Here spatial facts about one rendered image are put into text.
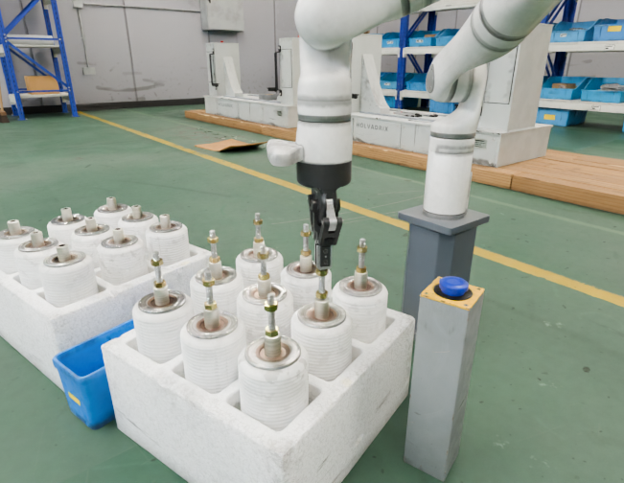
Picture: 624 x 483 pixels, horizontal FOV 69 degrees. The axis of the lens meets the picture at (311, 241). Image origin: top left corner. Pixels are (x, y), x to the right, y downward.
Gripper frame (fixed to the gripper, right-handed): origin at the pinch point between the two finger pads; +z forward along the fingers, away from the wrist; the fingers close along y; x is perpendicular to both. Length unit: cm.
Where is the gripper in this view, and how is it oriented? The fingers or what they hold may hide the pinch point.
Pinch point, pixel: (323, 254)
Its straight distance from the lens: 66.1
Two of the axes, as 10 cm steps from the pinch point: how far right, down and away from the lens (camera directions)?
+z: 0.0, 9.3, 3.7
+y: -1.8, -3.7, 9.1
